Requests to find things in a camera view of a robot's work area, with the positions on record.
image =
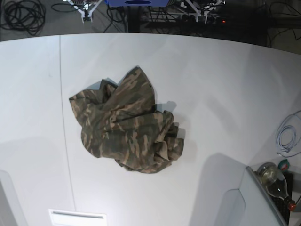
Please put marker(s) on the camouflage t-shirt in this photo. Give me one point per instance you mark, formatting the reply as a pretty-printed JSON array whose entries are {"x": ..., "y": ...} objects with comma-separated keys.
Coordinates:
[{"x": 121, "y": 122}]

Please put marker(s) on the black power strip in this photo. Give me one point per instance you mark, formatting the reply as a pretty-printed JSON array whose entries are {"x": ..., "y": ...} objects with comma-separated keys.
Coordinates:
[{"x": 209, "y": 19}]

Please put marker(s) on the clear glass bottle red cap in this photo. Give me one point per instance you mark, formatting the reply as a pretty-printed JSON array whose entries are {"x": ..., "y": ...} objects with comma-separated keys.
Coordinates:
[{"x": 275, "y": 183}]

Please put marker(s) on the green tape roll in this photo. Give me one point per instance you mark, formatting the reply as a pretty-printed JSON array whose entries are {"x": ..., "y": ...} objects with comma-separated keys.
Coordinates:
[{"x": 284, "y": 165}]

